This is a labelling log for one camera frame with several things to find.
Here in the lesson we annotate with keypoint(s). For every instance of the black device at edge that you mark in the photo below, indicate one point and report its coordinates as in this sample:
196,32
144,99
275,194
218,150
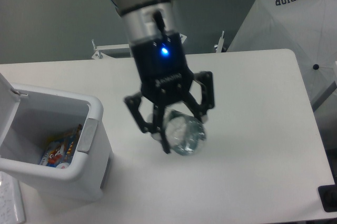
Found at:
327,195

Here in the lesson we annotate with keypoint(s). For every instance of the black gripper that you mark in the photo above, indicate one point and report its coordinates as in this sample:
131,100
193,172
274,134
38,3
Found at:
163,71

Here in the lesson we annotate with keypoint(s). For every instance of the colourful snack wrapper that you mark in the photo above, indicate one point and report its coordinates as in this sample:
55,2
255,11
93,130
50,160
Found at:
61,148

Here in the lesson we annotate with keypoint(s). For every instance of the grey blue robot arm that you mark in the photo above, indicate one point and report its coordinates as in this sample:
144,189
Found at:
146,20

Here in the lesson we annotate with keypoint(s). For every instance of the white metal base frame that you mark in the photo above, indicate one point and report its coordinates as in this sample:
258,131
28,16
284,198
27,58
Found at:
123,50

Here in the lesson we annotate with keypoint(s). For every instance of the white plastic trash can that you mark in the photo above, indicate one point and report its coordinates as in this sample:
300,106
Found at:
29,116

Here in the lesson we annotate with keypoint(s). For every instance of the clear bottle blue label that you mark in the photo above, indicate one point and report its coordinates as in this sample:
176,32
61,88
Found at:
63,165

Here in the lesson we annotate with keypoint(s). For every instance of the white Superior umbrella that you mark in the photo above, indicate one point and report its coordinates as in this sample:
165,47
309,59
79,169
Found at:
307,27

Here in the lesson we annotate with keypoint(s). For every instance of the clear bottle green label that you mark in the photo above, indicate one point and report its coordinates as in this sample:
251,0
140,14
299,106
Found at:
185,134

